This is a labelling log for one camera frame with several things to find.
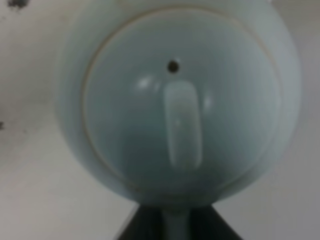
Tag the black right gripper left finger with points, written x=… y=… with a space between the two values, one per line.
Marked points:
x=145 y=223

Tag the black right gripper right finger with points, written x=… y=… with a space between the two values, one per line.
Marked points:
x=205 y=223

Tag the light blue porcelain teapot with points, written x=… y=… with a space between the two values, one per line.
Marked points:
x=178 y=103

